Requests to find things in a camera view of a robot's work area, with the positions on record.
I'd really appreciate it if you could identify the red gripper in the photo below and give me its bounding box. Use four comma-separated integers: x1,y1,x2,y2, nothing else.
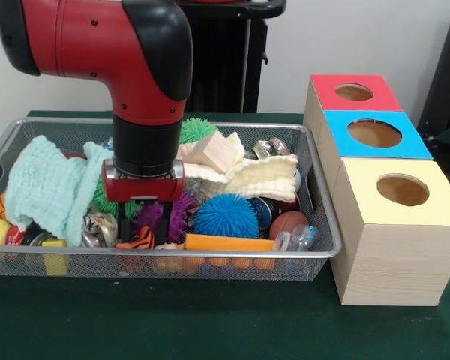
100,159,187,245

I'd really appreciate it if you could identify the silver mesh bin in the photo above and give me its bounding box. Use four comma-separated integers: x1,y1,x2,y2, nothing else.
0,116,343,283

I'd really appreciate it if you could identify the wooden three-hole box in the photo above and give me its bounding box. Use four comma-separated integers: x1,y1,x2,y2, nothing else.
302,73,450,308

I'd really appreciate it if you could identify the purple spiky rubber ball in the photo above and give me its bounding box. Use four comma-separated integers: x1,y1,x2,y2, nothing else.
133,190,200,245

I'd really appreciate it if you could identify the green spiky toy with eyes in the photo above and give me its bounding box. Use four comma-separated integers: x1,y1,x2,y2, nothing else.
92,175,142,221

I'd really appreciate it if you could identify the blue spiky rubber ball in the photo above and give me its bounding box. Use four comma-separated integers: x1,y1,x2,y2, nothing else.
193,193,260,239

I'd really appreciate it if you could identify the orange building brick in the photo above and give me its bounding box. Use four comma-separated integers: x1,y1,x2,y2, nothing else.
183,232,278,271

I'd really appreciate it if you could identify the plain wooden wedge block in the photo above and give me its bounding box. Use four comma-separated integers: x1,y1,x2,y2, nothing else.
193,130,238,176

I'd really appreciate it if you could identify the mint green cloth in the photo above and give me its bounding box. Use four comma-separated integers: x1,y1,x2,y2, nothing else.
3,135,116,248

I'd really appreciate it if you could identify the green spiky rubber ball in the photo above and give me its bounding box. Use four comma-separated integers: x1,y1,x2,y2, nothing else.
178,118,220,146

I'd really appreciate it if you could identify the cream cloth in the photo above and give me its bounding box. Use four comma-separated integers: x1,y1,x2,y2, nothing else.
175,130,300,204

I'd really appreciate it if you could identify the brown toy ball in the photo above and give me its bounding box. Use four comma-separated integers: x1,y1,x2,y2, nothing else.
268,211,311,242

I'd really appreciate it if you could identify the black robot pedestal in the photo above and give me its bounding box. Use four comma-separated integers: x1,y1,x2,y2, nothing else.
174,0,288,114

